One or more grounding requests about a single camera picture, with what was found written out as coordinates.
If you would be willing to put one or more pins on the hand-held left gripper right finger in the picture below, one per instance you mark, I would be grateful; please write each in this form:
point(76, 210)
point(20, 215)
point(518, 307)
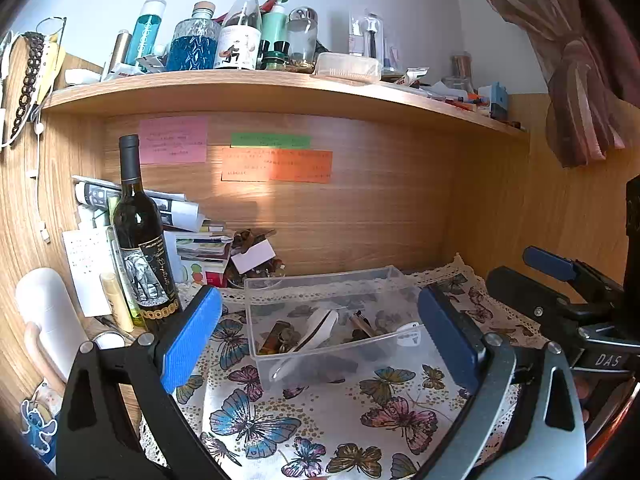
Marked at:
point(447, 340)

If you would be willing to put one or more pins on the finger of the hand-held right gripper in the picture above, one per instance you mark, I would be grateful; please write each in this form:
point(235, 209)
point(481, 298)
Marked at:
point(515, 287)
point(550, 262)

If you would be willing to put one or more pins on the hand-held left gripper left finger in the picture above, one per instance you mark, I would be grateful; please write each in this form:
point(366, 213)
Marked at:
point(192, 340)

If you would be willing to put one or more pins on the small white tube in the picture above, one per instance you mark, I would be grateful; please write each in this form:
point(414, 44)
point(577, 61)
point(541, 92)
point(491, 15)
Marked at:
point(410, 334)

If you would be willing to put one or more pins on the clear plastic box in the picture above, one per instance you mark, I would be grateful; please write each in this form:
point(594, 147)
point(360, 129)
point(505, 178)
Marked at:
point(340, 355)

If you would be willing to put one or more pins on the yellow lip balm tube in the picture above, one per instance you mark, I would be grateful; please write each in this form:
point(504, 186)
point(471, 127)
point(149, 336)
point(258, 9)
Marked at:
point(117, 305)

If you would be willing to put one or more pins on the round metal tin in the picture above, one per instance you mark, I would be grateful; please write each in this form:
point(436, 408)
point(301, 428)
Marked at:
point(107, 341)

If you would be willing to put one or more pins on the stack of papers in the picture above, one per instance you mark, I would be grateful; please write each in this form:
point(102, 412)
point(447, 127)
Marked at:
point(197, 245)

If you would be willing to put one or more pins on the white card tag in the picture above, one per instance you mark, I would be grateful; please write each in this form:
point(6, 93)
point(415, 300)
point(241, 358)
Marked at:
point(252, 257)

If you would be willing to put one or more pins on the dark wine bottle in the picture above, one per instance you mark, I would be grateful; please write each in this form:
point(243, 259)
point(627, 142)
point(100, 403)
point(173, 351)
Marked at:
point(142, 240)

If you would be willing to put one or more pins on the butterfly print lace cloth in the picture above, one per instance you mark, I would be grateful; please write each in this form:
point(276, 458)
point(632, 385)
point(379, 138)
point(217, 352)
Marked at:
point(280, 410)

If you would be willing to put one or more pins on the pile of dark trinkets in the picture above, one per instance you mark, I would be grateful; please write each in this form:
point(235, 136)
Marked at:
point(247, 236)

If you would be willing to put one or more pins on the white paper note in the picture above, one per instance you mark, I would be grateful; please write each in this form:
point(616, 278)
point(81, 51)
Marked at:
point(87, 270)

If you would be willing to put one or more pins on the white plastic bottle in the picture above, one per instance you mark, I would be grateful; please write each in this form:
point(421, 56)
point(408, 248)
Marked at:
point(47, 315)

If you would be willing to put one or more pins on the small blue box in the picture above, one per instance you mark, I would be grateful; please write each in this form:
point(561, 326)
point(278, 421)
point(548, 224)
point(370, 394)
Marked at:
point(498, 100)

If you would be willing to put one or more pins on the blue cartoon sticker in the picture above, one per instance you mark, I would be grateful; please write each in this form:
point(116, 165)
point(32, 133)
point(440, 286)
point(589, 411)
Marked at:
point(37, 425)

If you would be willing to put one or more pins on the brown striped curtain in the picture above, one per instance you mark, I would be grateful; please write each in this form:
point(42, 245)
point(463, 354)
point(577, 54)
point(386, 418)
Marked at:
point(575, 85)

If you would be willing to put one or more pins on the orange sticky note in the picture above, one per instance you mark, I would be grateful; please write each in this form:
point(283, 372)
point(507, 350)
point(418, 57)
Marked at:
point(280, 165)

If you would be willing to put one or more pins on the pink sticky note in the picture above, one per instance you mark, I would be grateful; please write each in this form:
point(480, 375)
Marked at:
point(172, 140)

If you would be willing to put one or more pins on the pile of small stationery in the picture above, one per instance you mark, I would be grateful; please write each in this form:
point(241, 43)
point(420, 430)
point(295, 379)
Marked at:
point(440, 92)

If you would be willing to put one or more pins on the glass jar of sticks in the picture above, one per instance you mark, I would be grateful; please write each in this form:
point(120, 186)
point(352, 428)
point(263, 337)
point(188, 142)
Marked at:
point(459, 75)

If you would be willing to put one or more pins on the green sticky note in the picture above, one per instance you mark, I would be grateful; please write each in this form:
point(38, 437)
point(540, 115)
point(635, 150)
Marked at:
point(270, 140)

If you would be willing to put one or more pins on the wooden shelf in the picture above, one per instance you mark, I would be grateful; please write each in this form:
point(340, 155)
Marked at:
point(280, 92)

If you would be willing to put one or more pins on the white rectangular box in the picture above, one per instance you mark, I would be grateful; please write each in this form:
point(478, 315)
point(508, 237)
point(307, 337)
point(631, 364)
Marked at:
point(347, 66)

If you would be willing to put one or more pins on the clear blister package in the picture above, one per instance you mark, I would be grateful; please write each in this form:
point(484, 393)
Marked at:
point(372, 37)

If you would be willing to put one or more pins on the blue liquid glass bottle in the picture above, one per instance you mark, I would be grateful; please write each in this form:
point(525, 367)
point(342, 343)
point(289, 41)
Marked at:
point(192, 47)

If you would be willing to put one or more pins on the silver spray can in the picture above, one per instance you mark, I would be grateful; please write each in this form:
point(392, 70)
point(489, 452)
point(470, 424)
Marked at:
point(117, 55)

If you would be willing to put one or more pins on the clear bottle white label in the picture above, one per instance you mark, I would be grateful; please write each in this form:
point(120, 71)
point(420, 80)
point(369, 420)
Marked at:
point(237, 45)

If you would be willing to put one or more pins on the tall teal bottle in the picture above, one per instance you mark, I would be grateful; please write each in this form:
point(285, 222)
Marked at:
point(145, 35)

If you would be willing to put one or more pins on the clear glass jar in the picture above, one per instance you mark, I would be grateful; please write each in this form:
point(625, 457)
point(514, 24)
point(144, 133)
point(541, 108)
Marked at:
point(302, 37)

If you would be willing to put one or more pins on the green pump bottle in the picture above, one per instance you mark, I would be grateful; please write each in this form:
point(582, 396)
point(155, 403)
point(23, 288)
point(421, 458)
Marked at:
point(274, 25)

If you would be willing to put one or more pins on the eyeglasses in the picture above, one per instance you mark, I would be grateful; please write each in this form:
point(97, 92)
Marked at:
point(50, 27)

